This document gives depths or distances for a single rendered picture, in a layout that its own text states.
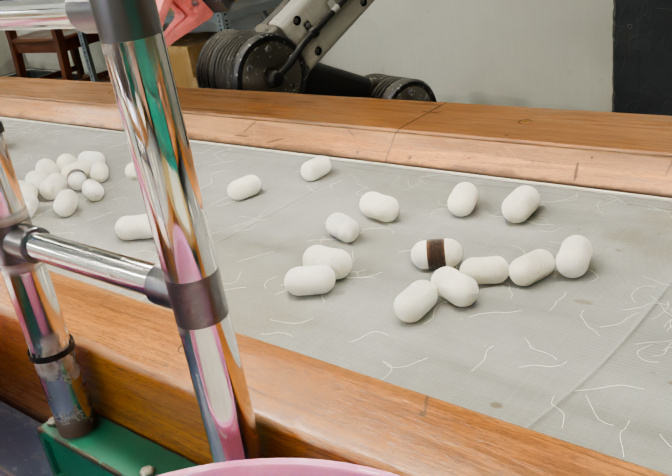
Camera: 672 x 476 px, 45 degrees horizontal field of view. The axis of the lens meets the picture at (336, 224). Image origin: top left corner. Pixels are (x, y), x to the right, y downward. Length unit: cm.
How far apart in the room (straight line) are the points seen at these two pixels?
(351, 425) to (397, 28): 287
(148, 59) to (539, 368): 26
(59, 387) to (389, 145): 39
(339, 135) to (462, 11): 223
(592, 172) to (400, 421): 34
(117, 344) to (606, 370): 27
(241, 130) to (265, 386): 51
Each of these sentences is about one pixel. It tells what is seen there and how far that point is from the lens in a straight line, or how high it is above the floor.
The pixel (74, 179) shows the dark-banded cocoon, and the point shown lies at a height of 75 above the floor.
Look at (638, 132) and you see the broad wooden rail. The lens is 70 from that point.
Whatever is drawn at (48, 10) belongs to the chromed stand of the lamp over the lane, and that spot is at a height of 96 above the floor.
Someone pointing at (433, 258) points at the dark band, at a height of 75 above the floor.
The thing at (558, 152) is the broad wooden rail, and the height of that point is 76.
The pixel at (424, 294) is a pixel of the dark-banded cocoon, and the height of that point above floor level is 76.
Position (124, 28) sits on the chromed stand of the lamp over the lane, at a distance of 31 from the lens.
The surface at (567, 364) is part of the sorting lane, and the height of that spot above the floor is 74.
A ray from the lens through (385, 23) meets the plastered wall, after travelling 324.
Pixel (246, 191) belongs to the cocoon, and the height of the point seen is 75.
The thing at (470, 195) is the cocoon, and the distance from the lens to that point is 62.
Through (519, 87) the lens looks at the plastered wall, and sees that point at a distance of 295.
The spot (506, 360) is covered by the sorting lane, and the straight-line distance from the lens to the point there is 45.
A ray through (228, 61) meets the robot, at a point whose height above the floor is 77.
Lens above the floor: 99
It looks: 23 degrees down
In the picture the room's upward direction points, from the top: 10 degrees counter-clockwise
